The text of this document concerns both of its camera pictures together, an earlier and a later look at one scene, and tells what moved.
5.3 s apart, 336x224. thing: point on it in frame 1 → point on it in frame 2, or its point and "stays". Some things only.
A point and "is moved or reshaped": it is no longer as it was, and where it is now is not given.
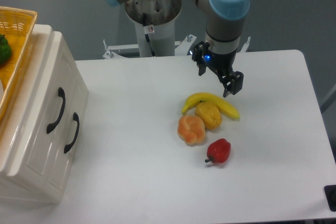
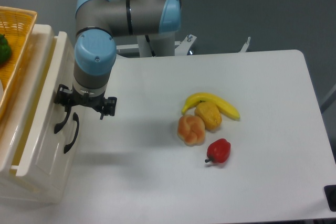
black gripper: (222, 63) → (65, 96)
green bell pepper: (6, 52) stays
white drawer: (35, 150) is moved or reshaped
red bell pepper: (218, 151) stays
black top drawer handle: (61, 93) → (57, 126)
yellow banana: (196, 98) stays
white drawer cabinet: (39, 136) stays
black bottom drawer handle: (75, 118) stays
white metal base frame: (180, 47) stays
